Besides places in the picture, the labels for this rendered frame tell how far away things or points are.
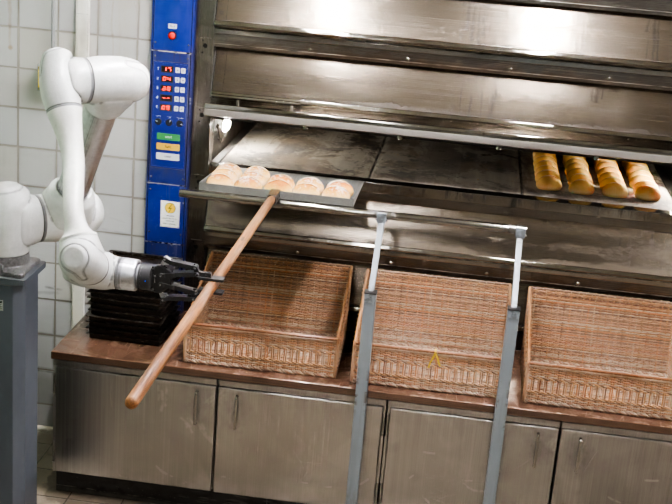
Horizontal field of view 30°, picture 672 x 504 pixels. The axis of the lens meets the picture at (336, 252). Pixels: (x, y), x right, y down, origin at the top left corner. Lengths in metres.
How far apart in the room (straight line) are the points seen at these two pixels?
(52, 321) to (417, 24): 1.88
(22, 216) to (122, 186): 0.94
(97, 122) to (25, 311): 0.70
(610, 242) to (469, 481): 1.04
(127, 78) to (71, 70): 0.16
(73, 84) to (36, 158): 1.39
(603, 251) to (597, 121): 0.50
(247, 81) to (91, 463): 1.52
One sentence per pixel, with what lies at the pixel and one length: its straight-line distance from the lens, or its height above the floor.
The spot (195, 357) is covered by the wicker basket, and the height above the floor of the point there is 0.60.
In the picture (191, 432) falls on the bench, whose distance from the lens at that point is 4.57.
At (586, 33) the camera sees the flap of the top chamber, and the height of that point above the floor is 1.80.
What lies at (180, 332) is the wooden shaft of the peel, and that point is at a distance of 3.09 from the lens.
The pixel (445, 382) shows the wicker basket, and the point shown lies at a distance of 4.41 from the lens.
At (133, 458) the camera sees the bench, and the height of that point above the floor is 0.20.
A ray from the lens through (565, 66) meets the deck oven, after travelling 4.61.
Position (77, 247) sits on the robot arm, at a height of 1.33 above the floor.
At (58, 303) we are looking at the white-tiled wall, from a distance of 5.13.
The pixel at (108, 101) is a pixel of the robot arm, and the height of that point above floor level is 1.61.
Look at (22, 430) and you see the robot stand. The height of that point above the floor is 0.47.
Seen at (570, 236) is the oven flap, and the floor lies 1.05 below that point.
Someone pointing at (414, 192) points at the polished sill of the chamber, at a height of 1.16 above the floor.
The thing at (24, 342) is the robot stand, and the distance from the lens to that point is 4.15.
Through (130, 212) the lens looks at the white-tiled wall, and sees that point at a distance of 4.92.
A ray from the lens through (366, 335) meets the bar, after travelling 4.25.
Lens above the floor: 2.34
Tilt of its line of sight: 18 degrees down
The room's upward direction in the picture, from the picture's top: 5 degrees clockwise
